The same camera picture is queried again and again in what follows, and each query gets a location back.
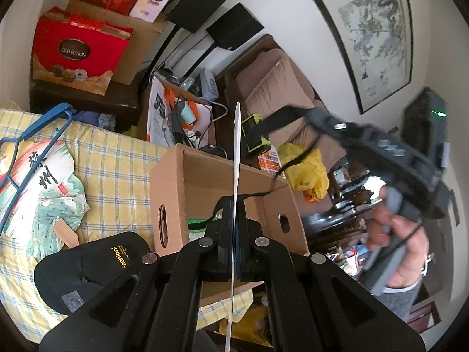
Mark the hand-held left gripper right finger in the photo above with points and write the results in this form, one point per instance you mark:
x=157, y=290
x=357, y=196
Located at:
x=243, y=249

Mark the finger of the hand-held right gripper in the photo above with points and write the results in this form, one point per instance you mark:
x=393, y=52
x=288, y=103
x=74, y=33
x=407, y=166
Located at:
x=340, y=128

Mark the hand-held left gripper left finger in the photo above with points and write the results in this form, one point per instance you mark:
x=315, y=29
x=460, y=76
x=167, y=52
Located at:
x=225, y=249

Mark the green white packet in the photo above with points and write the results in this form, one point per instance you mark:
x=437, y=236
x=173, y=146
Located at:
x=196, y=224

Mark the large cardboard box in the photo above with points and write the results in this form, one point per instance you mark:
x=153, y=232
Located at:
x=190, y=176

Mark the blue clothes hanger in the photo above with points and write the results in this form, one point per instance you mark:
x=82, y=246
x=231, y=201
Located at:
x=58, y=107

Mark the person's right forearm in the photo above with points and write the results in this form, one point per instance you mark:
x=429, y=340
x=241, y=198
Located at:
x=401, y=300

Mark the person's right hand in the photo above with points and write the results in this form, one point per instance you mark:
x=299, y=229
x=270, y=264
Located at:
x=414, y=249

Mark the yellow plastic bag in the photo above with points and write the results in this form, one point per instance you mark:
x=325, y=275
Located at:
x=252, y=322
x=311, y=168

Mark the brown sofa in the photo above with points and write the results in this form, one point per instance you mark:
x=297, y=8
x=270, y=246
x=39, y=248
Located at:
x=304, y=91

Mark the beige cushion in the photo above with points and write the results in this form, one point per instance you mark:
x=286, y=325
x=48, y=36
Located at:
x=282, y=91

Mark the orange white printed leaflet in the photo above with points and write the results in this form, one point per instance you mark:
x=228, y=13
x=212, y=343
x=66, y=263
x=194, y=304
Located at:
x=269, y=161

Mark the green black portable device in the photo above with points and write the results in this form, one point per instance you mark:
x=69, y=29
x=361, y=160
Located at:
x=256, y=143

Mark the yellow checked tablecloth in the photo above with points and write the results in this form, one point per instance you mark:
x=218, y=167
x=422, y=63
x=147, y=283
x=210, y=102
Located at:
x=121, y=176

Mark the small grey box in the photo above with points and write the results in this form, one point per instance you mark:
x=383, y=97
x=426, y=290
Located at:
x=209, y=82

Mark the small teal device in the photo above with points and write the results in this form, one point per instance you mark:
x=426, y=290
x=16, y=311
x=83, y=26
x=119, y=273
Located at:
x=186, y=112

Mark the black speaker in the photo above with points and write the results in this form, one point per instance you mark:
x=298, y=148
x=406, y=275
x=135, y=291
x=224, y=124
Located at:
x=199, y=3
x=234, y=27

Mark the folded newspaper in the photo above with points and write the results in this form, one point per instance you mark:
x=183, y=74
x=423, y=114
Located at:
x=157, y=110

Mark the black speaker stand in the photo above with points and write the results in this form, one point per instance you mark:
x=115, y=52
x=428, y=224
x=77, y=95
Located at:
x=161, y=57
x=199, y=62

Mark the orange white plastic bag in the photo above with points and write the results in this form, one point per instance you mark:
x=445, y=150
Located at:
x=170, y=97

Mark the dark wooden cabinet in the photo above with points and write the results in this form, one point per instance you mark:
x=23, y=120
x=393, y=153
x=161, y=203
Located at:
x=110, y=106

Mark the printed paper hand fan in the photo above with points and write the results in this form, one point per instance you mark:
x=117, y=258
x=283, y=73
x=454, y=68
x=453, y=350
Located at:
x=47, y=198

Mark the brown cardboard carton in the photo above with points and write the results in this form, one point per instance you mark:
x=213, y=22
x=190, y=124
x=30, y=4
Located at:
x=139, y=40

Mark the red gift box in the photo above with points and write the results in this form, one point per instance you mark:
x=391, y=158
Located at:
x=73, y=36

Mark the framed wall painting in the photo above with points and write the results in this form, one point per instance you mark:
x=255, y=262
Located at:
x=373, y=36

